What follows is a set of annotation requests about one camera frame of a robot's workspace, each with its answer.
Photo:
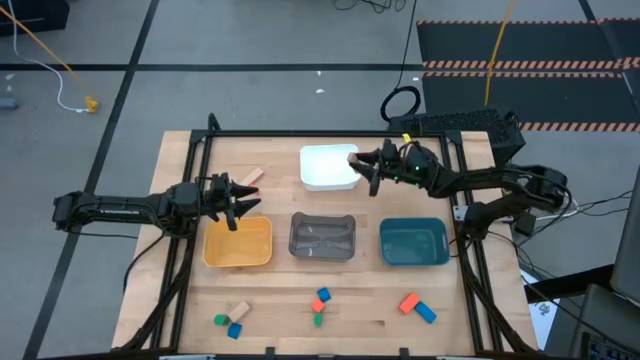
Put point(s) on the orange long block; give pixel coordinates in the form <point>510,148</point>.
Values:
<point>409,303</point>

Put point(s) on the yellow plastic bin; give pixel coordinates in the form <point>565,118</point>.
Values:
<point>240,247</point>

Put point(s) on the white printed paper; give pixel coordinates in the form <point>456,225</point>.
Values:
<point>542,315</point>

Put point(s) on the short natural wood block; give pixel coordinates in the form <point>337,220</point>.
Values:
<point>239,311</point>

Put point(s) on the silver metal bracket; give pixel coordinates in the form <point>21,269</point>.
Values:
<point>460,212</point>

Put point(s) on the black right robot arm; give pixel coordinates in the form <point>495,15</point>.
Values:
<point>475,180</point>

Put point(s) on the green round block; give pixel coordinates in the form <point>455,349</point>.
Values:
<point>221,320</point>

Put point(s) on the white plastic bin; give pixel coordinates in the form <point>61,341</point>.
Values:
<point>325,170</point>

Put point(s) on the grey monitor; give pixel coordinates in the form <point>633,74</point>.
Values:
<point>629,250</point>

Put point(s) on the blue long block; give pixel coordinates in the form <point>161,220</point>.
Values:
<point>425,312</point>

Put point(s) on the teal plastic bin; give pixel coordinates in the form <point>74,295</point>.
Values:
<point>412,242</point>

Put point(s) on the black power adapter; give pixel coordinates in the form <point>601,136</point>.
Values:
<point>525,224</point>

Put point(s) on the black bar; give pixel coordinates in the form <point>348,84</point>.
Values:
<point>565,285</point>

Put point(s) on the black aluminium table frame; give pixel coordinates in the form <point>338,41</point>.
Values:
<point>300,133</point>

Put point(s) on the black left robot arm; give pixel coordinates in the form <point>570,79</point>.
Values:
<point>125,210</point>

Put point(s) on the orange square block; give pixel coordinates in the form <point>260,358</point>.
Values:
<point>318,305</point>

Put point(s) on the small grey floor object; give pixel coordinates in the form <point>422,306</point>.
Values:
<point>7,103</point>

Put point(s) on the black box on floor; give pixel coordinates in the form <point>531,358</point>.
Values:
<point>30,15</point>

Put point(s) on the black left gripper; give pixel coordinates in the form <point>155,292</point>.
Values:
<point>217,197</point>

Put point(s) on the green rectangular block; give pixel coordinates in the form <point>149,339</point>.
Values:
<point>318,319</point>

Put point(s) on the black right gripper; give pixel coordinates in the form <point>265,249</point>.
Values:
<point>407,162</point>

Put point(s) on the blue wedge block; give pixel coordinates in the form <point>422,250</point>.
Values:
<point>234,330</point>

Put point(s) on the blue rounded block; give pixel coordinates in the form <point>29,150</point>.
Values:
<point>324,294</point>

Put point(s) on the grey translucent plastic bin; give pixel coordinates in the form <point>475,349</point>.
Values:
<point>322,237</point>

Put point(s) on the black hazard-striped floor mat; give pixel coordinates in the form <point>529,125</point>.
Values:
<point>460,45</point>
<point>550,100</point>

